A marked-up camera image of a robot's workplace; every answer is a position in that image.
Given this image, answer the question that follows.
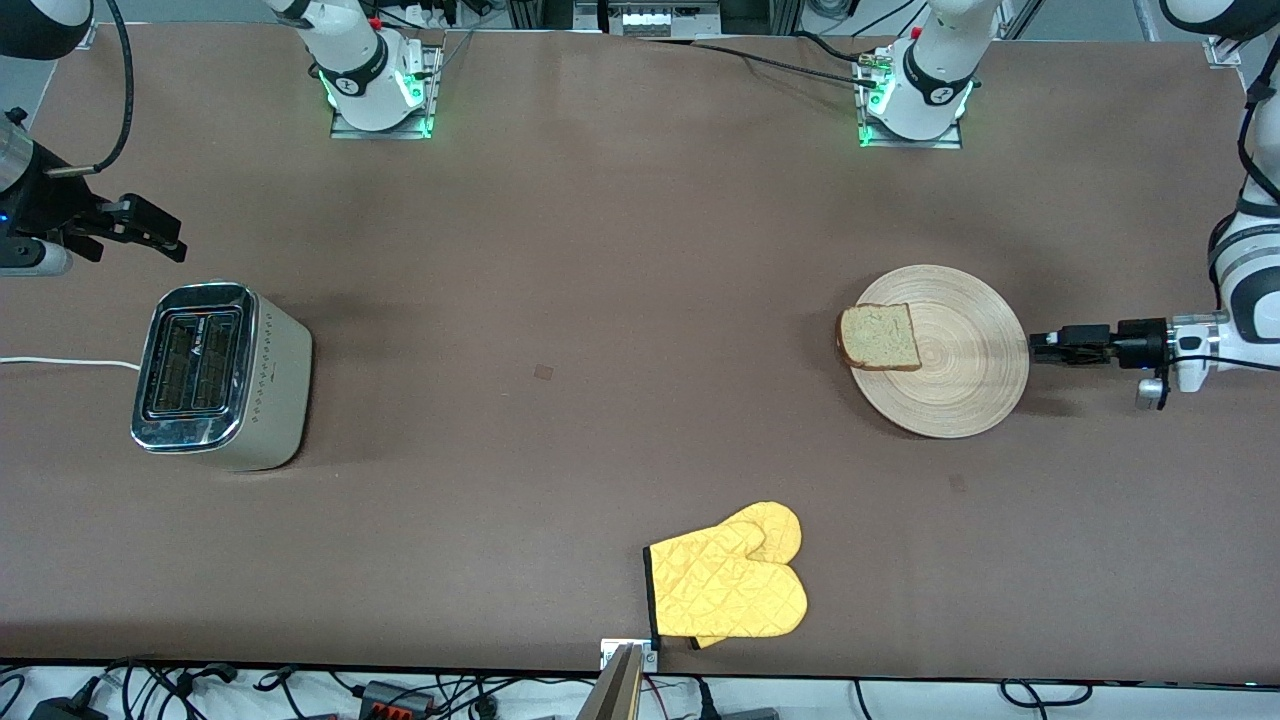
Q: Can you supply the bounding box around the round wooden plate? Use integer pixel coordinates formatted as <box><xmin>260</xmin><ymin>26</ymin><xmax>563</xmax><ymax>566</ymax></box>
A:
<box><xmin>848</xmin><ymin>264</ymin><xmax>1033</xmax><ymax>440</ymax></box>

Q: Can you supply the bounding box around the brown bread slice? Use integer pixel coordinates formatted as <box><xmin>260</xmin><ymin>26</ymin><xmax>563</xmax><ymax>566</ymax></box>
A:
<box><xmin>837</xmin><ymin>303</ymin><xmax>923</xmax><ymax>373</ymax></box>

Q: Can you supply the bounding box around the silver two-slot toaster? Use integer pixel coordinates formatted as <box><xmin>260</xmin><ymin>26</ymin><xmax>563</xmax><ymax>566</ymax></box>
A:
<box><xmin>130</xmin><ymin>282</ymin><xmax>314</xmax><ymax>473</ymax></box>

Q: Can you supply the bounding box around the yellow quilted oven mitt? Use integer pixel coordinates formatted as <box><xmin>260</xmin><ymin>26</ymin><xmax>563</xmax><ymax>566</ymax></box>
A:
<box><xmin>643</xmin><ymin>518</ymin><xmax>809</xmax><ymax>641</ymax></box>
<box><xmin>688</xmin><ymin>501</ymin><xmax>804</xmax><ymax>651</ymax></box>

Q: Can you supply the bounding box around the white power strip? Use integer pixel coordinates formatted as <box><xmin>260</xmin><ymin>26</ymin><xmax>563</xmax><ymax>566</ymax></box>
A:
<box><xmin>400</xmin><ymin>0</ymin><xmax>501</xmax><ymax>29</ymax></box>

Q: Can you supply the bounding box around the black power adapter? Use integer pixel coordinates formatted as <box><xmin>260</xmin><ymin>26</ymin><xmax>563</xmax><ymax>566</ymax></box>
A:
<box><xmin>28</xmin><ymin>695</ymin><xmax>109</xmax><ymax>720</ymax></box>

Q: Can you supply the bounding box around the black orange connector box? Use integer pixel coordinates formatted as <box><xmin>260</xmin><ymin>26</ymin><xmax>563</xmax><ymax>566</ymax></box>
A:
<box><xmin>360</xmin><ymin>681</ymin><xmax>437</xmax><ymax>717</ymax></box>

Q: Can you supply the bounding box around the white terminal block box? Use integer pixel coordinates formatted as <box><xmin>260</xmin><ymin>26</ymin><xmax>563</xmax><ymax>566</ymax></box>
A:
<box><xmin>575</xmin><ymin>0</ymin><xmax>723</xmax><ymax>39</ymax></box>

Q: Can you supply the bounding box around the white toaster power cord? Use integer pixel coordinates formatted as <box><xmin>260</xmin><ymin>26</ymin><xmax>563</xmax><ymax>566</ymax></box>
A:
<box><xmin>0</xmin><ymin>355</ymin><xmax>143</xmax><ymax>373</ymax></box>

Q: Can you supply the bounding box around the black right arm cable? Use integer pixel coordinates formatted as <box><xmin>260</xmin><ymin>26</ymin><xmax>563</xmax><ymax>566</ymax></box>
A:
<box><xmin>45</xmin><ymin>0</ymin><xmax>137</xmax><ymax>179</ymax></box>

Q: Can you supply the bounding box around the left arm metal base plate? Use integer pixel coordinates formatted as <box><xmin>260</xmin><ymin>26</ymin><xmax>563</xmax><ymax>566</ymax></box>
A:
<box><xmin>857</xmin><ymin>50</ymin><xmax>966</xmax><ymax>151</ymax></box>

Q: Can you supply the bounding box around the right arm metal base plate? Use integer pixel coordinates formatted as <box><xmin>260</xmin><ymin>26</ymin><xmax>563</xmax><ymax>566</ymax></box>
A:
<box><xmin>330</xmin><ymin>45</ymin><xmax>442</xmax><ymax>140</ymax></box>

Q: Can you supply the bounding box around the black looped cable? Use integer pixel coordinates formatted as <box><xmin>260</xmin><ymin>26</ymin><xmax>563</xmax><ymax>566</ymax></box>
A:
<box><xmin>1000</xmin><ymin>680</ymin><xmax>1093</xmax><ymax>710</ymax></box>

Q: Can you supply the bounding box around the short black table cable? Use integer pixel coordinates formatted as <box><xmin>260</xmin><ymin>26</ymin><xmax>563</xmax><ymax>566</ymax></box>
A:
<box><xmin>795</xmin><ymin>30</ymin><xmax>877</xmax><ymax>67</ymax></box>

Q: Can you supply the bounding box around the long black table cable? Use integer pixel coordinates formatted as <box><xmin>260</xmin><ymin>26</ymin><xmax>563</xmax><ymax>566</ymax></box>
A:
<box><xmin>640</xmin><ymin>37</ymin><xmax>883</xmax><ymax>91</ymax></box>

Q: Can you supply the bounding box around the black tangled cable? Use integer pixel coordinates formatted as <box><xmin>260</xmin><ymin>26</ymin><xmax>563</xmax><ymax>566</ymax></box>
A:
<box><xmin>100</xmin><ymin>657</ymin><xmax>243</xmax><ymax>720</ymax></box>

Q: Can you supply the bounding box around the small metal edge bracket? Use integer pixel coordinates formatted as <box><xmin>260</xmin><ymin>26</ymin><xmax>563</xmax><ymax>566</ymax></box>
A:
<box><xmin>600</xmin><ymin>638</ymin><xmax>659</xmax><ymax>673</ymax></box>

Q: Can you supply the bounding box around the aluminium camera post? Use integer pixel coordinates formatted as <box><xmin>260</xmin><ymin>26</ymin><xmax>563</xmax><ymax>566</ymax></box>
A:
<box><xmin>575</xmin><ymin>645</ymin><xmax>646</xmax><ymax>720</ymax></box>

